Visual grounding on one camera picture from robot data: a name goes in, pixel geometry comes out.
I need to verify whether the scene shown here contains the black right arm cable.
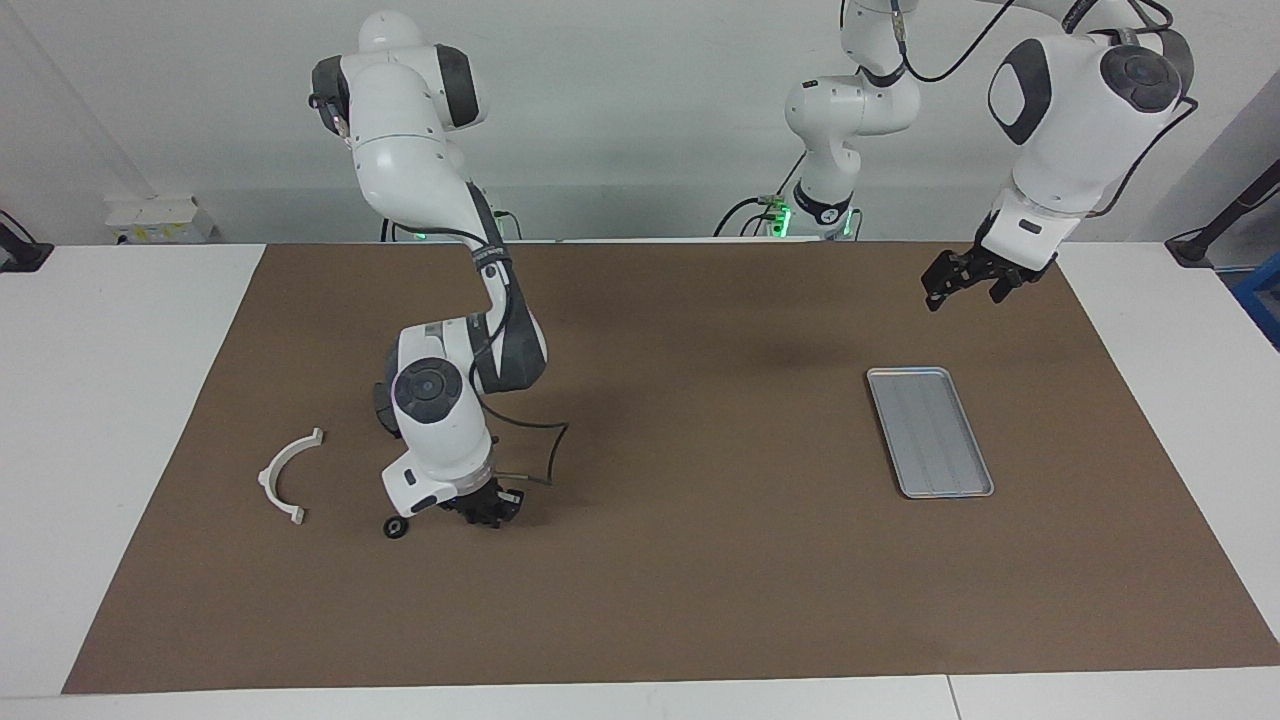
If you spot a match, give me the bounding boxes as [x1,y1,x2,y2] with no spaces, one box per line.
[380,215,572,493]

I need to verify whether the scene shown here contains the black base cables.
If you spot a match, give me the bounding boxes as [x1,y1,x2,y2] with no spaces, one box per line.
[712,150,807,240]

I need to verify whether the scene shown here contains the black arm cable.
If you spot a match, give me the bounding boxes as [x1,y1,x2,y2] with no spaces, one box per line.
[380,215,572,493]
[838,0,1201,219]

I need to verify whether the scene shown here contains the white half-ring bracket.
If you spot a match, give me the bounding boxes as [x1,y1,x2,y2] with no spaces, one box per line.
[257,428,327,526]

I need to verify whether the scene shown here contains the silver ribbed metal tray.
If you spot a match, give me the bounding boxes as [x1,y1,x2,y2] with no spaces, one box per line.
[865,366,996,500]

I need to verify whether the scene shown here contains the white box with yellow stickers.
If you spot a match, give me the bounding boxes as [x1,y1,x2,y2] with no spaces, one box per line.
[104,194,217,245]

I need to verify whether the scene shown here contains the black angled stand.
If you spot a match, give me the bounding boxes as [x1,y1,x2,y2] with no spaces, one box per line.
[1164,158,1280,269]

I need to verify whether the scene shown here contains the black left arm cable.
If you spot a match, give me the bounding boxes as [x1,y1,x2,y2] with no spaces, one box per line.
[838,0,1201,219]

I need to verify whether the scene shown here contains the brown table mat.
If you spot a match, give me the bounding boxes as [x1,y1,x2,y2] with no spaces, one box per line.
[62,240,1280,696]

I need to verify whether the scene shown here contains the blue crate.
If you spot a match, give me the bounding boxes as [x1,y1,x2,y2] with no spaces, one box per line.
[1231,250,1280,351]

